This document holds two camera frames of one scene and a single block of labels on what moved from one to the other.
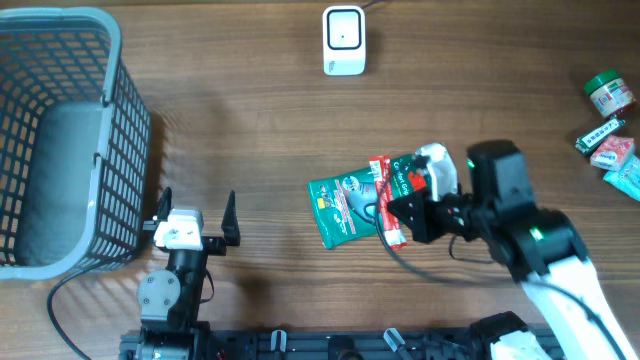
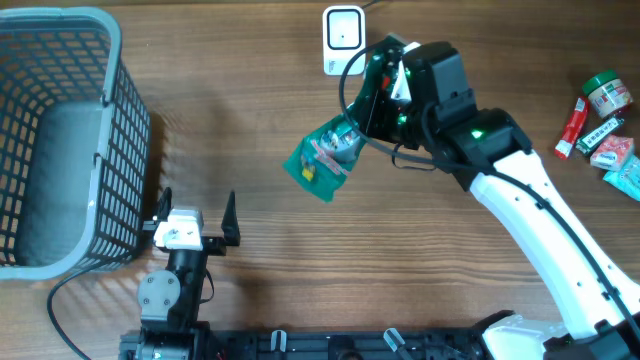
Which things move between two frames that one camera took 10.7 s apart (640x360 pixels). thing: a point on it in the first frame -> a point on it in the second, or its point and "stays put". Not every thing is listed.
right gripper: [421, 218] -> [378, 99]
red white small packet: [614, 152] stays put
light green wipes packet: [627, 179] stays put
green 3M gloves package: [347, 207] -> [321, 162]
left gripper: [216, 246] stays put
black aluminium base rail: [343, 344] stays put
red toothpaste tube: [382, 169] -> [564, 146]
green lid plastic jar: [609, 92] stays put
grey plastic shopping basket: [75, 145] stays put
